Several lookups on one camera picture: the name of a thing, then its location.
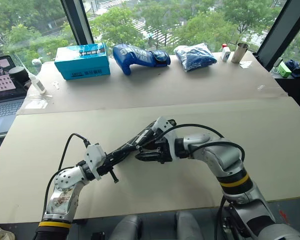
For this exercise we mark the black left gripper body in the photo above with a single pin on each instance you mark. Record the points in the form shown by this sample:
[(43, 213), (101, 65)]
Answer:
[(108, 165)]

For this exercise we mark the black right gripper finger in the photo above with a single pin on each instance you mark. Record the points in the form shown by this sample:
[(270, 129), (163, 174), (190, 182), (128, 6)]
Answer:
[(150, 157), (151, 145)]

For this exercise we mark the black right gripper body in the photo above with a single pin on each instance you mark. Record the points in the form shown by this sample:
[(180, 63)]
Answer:
[(168, 152)]

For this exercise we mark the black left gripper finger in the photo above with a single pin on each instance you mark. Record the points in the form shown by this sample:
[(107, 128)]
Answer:
[(122, 150), (125, 155)]

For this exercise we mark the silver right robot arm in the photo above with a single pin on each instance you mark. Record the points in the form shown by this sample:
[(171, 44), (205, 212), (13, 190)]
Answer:
[(222, 160)]

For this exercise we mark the grey rounded shape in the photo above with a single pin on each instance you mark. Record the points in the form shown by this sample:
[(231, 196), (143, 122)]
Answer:
[(127, 228), (188, 226)]

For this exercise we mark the blue boxing glove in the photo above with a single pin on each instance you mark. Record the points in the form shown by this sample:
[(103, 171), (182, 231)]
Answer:
[(130, 56)]

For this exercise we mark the blue cardboard box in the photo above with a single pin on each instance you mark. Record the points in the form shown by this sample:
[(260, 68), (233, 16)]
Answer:
[(82, 62)]

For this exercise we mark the blue cloth in plastic bag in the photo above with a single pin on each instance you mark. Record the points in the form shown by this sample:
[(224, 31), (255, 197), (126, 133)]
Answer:
[(193, 58)]

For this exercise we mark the white glue bottle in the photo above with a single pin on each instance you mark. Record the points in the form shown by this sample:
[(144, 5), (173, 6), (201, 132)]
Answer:
[(37, 83)]

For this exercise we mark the small white bottle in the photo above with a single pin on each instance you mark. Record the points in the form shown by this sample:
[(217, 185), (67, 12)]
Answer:
[(226, 54)]

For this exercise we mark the grey laptop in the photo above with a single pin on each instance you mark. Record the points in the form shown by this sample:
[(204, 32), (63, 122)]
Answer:
[(2, 107)]

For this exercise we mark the pale grey rounded object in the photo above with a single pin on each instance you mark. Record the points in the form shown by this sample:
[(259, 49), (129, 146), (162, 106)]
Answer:
[(37, 64)]

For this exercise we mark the small red-capped bottle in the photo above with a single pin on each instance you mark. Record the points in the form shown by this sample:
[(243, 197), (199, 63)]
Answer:
[(224, 45)]

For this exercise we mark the steel cup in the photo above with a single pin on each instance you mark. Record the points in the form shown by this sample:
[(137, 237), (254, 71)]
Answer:
[(239, 53)]

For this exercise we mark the black cylinder speaker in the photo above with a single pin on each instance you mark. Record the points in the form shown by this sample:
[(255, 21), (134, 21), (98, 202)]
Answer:
[(18, 76)]

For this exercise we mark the green box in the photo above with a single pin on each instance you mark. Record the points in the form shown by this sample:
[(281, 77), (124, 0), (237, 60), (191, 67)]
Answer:
[(285, 70)]

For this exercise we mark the dark blue crumpled cloth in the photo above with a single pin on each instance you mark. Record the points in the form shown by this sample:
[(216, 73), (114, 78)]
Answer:
[(298, 68)]

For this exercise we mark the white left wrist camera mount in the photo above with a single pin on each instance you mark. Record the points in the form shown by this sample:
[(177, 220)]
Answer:
[(93, 156)]

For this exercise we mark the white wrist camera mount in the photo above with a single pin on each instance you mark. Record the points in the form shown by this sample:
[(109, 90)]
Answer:
[(160, 123), (93, 156)]

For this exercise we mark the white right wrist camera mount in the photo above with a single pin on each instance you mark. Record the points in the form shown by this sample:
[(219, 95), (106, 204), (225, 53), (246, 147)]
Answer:
[(160, 123)]

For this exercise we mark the black window frame post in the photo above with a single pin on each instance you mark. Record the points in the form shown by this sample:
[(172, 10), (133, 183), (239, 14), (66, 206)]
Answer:
[(77, 20), (277, 30)]

